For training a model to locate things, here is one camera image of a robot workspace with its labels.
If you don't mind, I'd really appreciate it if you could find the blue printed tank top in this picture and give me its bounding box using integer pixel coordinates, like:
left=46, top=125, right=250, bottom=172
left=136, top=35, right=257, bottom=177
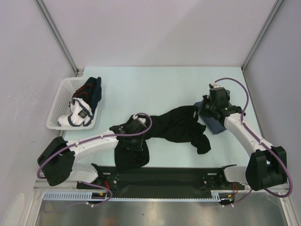
left=194, top=98, right=242, bottom=135

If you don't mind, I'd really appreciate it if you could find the black tank top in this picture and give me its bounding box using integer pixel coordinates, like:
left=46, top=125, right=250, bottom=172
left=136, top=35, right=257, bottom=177
left=114, top=105, right=211, bottom=172

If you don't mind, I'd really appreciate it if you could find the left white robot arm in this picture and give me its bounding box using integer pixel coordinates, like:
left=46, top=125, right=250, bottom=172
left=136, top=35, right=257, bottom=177
left=37, top=114, right=152, bottom=188

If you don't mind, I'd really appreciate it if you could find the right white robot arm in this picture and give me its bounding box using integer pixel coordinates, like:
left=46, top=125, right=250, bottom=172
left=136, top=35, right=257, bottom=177
left=198, top=87, right=288, bottom=191

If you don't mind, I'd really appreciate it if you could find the dark navy red garment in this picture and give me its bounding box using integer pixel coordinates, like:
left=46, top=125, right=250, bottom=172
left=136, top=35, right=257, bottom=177
left=72, top=77, right=102, bottom=114

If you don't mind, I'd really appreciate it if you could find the white plastic laundry basket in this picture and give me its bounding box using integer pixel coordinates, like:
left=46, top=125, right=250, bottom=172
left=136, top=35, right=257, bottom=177
left=46, top=77, right=101, bottom=130

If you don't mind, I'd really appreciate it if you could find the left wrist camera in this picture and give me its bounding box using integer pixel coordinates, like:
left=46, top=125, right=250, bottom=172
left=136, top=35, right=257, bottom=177
left=131, top=114, right=147, bottom=125

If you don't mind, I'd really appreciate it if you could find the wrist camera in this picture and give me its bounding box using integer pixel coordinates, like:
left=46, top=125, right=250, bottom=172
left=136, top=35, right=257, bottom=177
left=209, top=82, right=221, bottom=89
left=131, top=114, right=147, bottom=125

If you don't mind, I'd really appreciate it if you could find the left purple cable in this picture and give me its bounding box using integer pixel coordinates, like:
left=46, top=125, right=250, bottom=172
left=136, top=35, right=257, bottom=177
left=37, top=112, right=154, bottom=208

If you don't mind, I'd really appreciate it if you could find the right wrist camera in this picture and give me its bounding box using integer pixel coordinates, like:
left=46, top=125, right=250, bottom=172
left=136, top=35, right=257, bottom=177
left=209, top=82, right=221, bottom=89

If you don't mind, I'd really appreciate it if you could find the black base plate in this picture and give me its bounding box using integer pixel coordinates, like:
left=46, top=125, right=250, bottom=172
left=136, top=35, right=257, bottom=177
left=76, top=165, right=247, bottom=200

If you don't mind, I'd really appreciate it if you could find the slotted cable duct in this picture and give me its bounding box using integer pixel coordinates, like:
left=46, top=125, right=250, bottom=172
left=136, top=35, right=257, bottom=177
left=43, top=191, right=234, bottom=202

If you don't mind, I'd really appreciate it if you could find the right aluminium frame post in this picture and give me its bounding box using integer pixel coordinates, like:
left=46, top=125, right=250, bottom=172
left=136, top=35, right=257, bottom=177
left=241, top=0, right=285, bottom=72

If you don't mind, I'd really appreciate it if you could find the aluminium frame post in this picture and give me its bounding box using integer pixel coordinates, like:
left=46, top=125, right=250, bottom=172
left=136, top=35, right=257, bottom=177
left=34, top=0, right=79, bottom=76
left=241, top=0, right=285, bottom=72

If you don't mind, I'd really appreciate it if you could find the left aluminium frame post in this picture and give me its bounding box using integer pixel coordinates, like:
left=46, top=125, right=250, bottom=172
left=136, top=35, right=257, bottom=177
left=34, top=0, right=79, bottom=76

